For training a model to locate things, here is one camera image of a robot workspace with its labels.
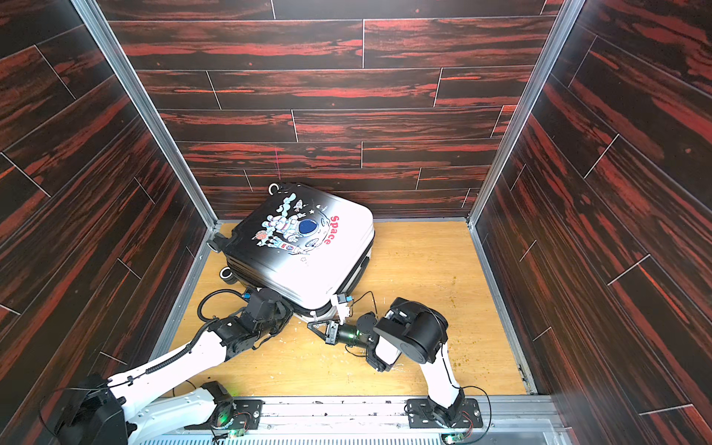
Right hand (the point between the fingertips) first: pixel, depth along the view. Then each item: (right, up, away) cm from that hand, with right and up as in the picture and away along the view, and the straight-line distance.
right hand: (312, 322), depth 82 cm
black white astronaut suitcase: (-1, +22, +1) cm, 22 cm away
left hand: (-3, +5, +2) cm, 6 cm away
